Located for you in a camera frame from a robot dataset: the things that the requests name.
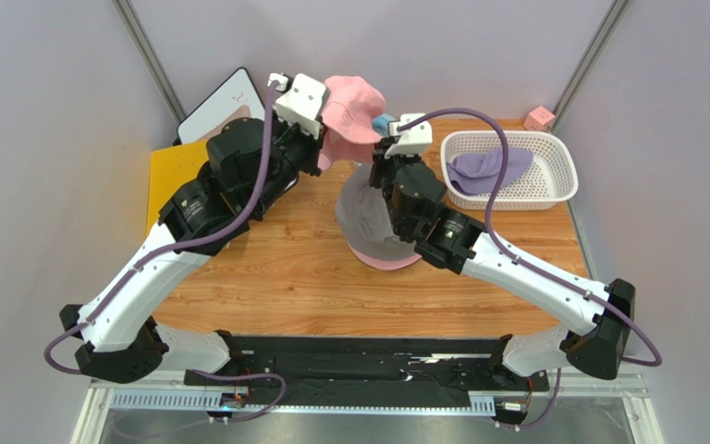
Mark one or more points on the lavender cloth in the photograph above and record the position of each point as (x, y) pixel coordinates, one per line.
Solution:
(476, 173)

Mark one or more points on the pink brown folder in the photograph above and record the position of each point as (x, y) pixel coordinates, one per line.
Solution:
(241, 112)

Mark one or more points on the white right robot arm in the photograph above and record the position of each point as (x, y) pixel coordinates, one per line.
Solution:
(592, 332)

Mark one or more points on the white board black frame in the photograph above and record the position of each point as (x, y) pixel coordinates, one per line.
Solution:
(235, 98)

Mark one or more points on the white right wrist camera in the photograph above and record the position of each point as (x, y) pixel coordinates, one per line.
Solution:
(411, 135)

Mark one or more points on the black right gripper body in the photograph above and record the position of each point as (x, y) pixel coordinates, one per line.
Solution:
(384, 165)

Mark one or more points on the pink cloth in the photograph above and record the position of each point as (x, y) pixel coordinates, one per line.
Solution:
(351, 108)

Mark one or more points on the pink bucket hat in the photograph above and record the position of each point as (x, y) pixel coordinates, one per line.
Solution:
(387, 258)

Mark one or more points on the white perforated plastic basket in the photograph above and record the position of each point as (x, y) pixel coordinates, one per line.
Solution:
(551, 179)

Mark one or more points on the light blue headphones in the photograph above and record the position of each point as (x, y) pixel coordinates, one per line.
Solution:
(381, 124)

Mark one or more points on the yellow binder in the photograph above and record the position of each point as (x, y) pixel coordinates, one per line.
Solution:
(171, 168)

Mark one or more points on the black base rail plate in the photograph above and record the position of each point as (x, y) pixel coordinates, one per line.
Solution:
(359, 372)

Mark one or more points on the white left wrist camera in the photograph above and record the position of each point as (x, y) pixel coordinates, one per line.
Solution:
(301, 101)

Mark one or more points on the grey hat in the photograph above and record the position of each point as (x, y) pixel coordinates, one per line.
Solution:
(362, 214)

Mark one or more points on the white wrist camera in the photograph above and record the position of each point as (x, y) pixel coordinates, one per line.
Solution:
(411, 135)
(301, 101)

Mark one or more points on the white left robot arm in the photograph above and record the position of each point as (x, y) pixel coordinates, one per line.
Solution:
(250, 164)

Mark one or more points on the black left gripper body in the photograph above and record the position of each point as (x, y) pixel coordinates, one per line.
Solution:
(294, 151)

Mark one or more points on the small pink box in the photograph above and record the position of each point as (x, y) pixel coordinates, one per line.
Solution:
(539, 119)

